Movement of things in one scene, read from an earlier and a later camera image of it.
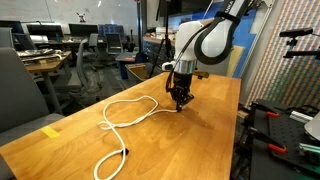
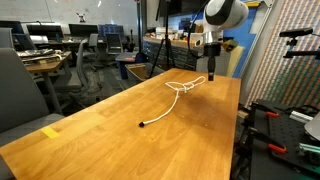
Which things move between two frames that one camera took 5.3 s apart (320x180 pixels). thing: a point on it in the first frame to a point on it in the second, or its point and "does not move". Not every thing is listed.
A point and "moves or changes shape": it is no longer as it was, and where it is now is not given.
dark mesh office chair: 114,43 does not move
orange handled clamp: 272,142 does not move
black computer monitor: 83,29 does not move
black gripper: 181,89 to 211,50
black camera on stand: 293,42 does not move
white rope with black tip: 152,113 moves or changes shape
